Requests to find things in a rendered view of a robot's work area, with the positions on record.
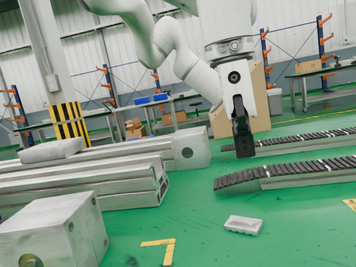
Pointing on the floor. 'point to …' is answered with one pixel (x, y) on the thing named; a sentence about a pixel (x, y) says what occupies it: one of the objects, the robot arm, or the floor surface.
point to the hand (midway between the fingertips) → (243, 143)
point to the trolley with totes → (142, 106)
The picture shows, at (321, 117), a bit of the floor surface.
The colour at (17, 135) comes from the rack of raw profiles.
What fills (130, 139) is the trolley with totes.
